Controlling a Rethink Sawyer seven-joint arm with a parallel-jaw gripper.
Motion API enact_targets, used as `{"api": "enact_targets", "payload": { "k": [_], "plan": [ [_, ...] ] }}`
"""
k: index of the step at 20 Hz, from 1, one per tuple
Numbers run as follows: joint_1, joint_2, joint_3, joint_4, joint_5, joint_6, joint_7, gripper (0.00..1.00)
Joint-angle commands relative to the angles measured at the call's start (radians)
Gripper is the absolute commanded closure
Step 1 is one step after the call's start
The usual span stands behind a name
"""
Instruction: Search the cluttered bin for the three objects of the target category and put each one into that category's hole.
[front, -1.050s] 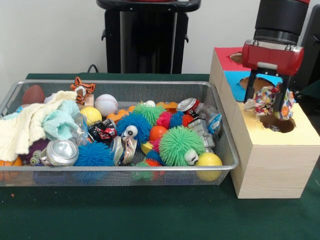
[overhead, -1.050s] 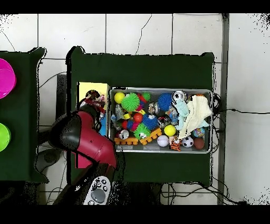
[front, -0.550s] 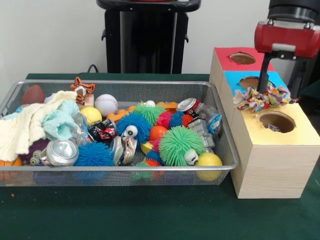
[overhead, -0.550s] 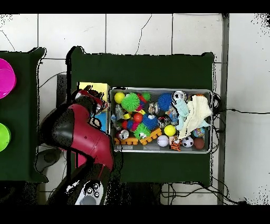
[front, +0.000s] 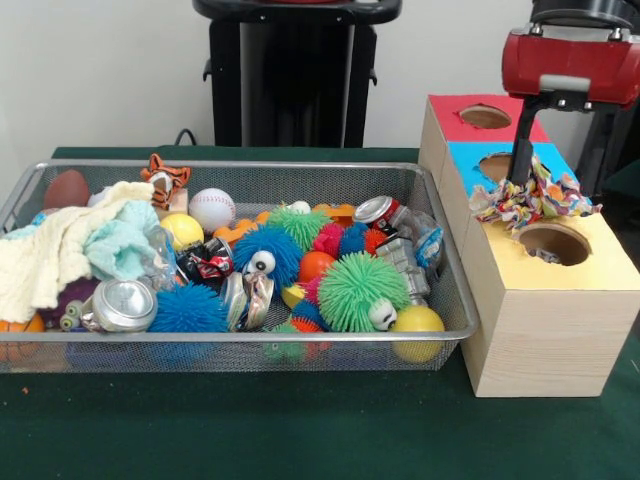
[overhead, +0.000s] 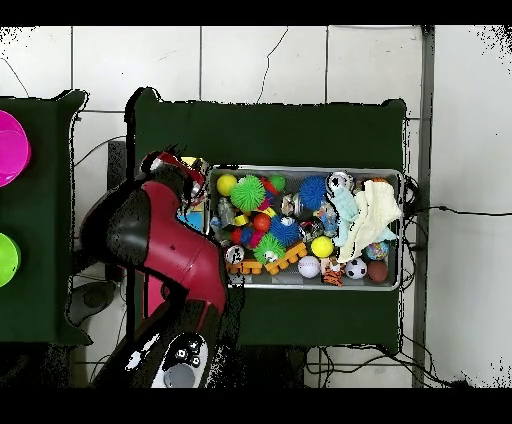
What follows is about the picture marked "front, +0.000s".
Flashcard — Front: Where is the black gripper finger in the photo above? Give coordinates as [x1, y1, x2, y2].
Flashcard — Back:
[507, 94, 545, 186]
[587, 103, 619, 195]

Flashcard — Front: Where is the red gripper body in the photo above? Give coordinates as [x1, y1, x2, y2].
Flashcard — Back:
[501, 29, 640, 110]

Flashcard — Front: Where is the green spiky ball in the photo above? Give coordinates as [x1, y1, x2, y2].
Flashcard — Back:
[317, 251, 412, 334]

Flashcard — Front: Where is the mint green cloth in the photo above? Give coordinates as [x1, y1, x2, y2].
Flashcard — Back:
[82, 199, 167, 282]

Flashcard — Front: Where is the cream knitted cloth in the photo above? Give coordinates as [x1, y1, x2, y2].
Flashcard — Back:
[0, 180, 157, 324]

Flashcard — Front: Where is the wooden box with three holes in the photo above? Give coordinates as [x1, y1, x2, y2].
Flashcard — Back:
[418, 93, 640, 399]

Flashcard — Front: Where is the silver mesh bin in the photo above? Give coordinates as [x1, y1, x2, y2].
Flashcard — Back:
[0, 158, 481, 375]

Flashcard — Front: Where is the dark green table cloth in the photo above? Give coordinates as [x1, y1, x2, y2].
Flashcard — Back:
[598, 162, 640, 229]
[0, 145, 640, 480]

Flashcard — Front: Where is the yellow ball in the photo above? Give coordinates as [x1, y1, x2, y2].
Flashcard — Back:
[388, 304, 447, 362]

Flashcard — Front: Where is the green spiky toy with eyes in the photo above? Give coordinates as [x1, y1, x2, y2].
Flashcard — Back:
[266, 202, 335, 251]

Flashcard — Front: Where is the blue spiky ball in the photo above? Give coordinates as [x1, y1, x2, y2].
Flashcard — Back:
[147, 282, 231, 335]
[232, 224, 305, 292]

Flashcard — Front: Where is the white baseball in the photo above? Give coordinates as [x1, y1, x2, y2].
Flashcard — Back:
[188, 187, 237, 234]

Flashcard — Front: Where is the tiger plush toy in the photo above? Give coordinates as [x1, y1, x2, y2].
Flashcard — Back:
[139, 153, 193, 211]

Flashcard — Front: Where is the crushed silver can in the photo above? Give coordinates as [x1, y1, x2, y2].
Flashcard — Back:
[79, 278, 159, 334]

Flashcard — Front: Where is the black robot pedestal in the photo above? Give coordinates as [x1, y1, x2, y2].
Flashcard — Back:
[192, 0, 404, 149]

